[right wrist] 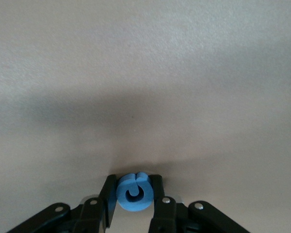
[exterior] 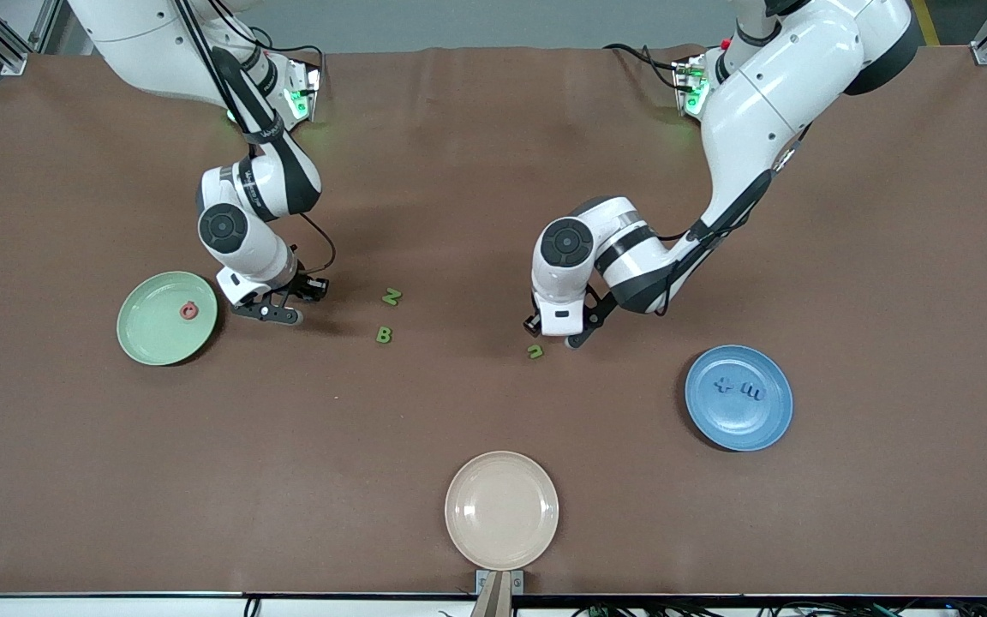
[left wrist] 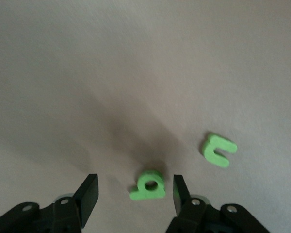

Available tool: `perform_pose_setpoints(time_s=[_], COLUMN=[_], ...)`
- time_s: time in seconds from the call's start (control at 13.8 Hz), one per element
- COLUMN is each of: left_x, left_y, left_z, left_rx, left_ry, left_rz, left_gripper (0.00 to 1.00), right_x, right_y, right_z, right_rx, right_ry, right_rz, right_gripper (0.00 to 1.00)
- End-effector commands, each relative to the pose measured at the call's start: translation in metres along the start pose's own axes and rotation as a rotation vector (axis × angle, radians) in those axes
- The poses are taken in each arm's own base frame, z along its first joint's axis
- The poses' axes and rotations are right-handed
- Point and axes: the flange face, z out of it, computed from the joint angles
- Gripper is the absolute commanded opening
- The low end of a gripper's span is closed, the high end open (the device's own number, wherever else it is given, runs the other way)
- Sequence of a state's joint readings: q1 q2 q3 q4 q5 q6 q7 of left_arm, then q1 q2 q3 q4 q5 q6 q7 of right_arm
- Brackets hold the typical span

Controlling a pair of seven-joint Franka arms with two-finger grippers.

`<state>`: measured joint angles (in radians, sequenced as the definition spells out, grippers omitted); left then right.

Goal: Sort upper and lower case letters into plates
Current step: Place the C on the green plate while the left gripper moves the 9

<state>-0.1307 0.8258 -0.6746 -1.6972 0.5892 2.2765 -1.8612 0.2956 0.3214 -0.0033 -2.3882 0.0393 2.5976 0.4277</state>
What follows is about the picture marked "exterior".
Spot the blue plate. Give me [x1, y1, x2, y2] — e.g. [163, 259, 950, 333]
[685, 344, 794, 452]

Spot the silver base connector plate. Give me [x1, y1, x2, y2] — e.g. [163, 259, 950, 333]
[275, 58, 323, 129]
[672, 56, 710, 118]

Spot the table edge rail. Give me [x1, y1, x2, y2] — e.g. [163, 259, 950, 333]
[0, 590, 987, 617]

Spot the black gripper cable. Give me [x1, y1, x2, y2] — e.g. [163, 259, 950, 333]
[172, 0, 336, 297]
[631, 120, 811, 318]

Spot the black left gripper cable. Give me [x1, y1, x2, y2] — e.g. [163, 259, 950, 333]
[631, 120, 811, 318]

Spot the black base cable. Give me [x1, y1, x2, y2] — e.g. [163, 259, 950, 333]
[266, 41, 325, 65]
[603, 43, 685, 91]

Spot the beige plate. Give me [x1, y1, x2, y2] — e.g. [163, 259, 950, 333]
[445, 451, 560, 572]

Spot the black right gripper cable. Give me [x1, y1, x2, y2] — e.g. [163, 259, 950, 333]
[172, 0, 336, 297]

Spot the tan camera post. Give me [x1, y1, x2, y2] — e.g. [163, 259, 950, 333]
[470, 572, 513, 617]

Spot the brown table mat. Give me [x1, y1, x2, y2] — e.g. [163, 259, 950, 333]
[0, 45, 987, 596]

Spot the grey metal bracket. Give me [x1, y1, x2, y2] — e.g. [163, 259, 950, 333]
[475, 569, 525, 596]

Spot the green plate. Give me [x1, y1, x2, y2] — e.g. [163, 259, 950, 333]
[117, 271, 219, 367]

